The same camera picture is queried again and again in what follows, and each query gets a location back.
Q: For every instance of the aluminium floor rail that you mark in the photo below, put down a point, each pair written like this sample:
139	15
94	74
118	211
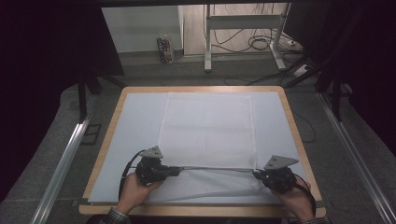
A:
59	174
358	158

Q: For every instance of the person's left hand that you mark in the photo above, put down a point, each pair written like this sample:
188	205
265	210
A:
134	193

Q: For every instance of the white power strip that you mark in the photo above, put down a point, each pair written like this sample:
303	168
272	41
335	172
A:
302	70

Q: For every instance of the white metal desk frame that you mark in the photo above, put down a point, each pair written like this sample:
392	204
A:
243	22

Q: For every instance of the black metal stand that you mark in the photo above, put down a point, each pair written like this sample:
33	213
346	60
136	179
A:
336	99
82	99

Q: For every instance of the pack of bottles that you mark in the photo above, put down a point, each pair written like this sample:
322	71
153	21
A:
165	49

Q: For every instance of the white mesh laundry bag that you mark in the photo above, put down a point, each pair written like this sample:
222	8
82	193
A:
205	130

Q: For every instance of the person's right hand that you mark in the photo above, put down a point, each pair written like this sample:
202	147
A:
294	202

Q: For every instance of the wooden table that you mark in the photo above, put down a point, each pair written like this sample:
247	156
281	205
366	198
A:
186	211

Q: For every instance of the white table mat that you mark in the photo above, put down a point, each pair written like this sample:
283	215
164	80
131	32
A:
137	124

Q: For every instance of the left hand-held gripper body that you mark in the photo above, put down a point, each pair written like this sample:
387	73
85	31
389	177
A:
152	171

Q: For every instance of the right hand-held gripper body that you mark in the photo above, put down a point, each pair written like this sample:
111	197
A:
278	179

